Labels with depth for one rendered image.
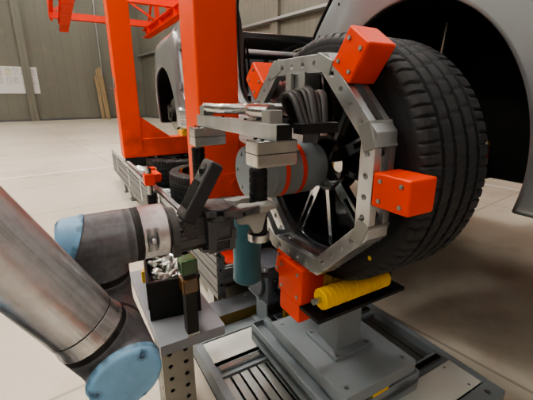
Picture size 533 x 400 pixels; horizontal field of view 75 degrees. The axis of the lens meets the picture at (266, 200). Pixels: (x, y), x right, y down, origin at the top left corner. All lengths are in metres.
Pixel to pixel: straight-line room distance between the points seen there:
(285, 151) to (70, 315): 0.43
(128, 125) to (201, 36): 1.98
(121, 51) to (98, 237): 2.72
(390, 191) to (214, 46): 0.87
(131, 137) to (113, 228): 2.66
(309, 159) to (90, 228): 0.52
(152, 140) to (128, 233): 2.70
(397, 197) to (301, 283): 0.42
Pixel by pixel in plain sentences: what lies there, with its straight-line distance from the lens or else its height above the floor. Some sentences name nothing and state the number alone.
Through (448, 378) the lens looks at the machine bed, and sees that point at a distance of 1.51.
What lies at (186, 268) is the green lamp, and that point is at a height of 0.64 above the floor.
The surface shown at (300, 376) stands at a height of 0.15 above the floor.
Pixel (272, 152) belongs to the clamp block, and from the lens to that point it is 0.65.
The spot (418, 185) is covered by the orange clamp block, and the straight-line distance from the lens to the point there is 0.68.
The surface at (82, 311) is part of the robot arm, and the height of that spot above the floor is 0.79.
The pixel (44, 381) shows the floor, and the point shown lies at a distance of 1.69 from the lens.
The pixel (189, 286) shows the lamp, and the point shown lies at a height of 0.59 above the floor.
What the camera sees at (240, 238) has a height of 0.64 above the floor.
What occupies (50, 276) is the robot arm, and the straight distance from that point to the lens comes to 0.44.
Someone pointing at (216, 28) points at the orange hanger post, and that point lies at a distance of 1.35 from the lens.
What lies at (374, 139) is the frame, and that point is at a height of 0.95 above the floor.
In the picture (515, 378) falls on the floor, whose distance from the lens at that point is 1.76.
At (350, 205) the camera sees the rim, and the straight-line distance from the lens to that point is 0.93.
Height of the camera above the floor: 1.03
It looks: 17 degrees down
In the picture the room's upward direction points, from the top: straight up
